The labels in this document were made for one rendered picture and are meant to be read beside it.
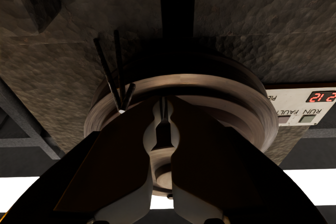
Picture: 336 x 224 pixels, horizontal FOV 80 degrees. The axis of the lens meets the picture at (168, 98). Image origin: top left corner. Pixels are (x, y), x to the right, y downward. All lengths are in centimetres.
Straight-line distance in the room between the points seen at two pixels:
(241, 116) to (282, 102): 27
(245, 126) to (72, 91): 47
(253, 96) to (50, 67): 49
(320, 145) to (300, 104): 891
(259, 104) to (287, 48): 19
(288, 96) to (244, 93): 29
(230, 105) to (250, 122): 8
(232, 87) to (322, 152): 912
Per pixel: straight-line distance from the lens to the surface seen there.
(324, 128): 641
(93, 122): 48
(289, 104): 71
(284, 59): 60
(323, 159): 930
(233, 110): 41
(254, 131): 49
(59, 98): 69
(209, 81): 37
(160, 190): 58
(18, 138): 656
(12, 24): 36
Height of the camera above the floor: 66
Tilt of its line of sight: 47 degrees up
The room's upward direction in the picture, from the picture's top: 177 degrees clockwise
